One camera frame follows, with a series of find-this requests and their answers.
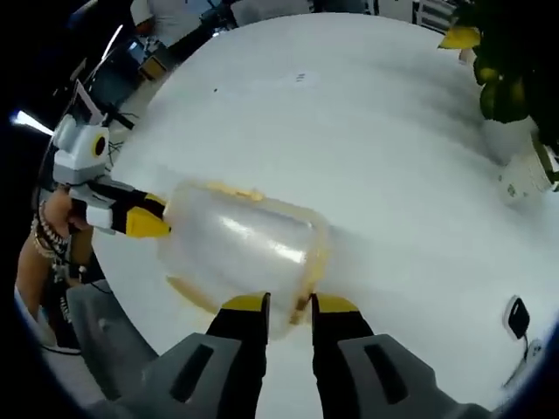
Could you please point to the clear plastic buckle container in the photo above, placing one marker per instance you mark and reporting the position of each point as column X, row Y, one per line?
column 244, row 244

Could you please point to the person's left hand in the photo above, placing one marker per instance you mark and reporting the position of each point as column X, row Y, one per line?
column 59, row 214

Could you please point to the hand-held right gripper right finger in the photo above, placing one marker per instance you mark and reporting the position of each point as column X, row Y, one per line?
column 375, row 375

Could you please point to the potted green plant white pot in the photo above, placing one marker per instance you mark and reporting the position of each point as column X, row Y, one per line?
column 506, row 87

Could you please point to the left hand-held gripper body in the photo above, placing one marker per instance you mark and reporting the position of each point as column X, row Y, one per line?
column 76, row 153

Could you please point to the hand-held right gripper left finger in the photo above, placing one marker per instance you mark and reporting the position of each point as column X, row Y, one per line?
column 218, row 375

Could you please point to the smartphone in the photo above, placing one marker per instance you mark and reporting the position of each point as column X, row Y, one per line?
column 518, row 318

